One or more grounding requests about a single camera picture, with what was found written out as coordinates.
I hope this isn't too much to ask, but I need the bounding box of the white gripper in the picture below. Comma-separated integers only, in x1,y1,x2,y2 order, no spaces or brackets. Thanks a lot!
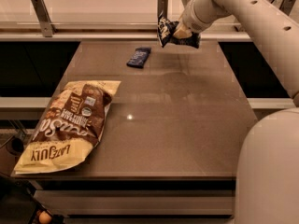
173,0,210,39

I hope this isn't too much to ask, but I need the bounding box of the blue kettle chip bag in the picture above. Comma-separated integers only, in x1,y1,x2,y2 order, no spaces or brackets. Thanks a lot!
157,12,200,49

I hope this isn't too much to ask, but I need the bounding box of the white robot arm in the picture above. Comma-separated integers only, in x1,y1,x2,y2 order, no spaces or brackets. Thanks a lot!
177,0,299,224

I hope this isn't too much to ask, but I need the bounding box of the blue rxbar blueberry bar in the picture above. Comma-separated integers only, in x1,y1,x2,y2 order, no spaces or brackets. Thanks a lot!
127,47,151,68

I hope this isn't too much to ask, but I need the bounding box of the brown yellow Late July bag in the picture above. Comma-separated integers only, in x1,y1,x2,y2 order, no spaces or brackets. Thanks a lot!
14,80,120,175

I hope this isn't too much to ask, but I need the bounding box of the orange ball under table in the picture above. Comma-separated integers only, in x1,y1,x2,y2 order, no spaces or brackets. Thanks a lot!
38,211,52,224

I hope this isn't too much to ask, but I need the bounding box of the right metal rail bracket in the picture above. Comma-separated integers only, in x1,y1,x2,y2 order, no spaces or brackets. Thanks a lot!
279,0,296,16

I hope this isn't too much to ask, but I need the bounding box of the left metal rail bracket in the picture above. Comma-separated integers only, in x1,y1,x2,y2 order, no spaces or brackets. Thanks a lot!
31,0,55,37

